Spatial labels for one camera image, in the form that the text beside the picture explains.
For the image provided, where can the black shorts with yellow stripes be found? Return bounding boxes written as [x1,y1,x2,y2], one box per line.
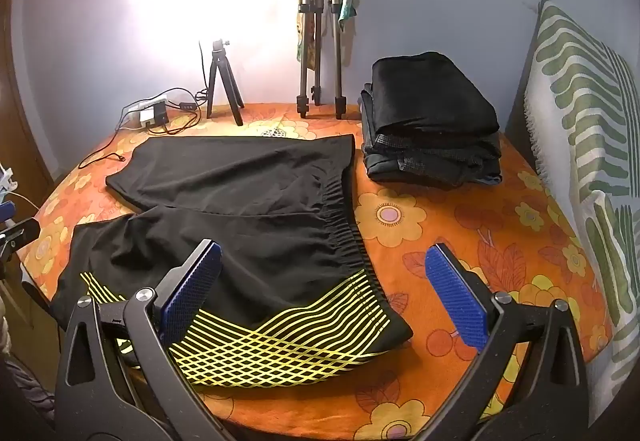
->
[51,135,412,388]

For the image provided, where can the orange floral bedsheet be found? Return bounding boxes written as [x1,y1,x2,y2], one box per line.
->
[18,104,613,440]

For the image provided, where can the white power strip with adapters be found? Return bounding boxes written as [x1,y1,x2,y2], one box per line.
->
[120,96,169,130]

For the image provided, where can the small black tripod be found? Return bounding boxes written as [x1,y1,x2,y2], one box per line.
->
[206,40,244,127]

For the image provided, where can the stack of folded black clothes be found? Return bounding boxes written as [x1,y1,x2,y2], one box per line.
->
[359,52,502,188]

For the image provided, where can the green white striped pillow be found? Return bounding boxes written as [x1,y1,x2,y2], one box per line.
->
[524,0,639,419]

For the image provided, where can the black usb cable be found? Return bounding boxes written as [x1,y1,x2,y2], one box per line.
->
[77,88,208,170]

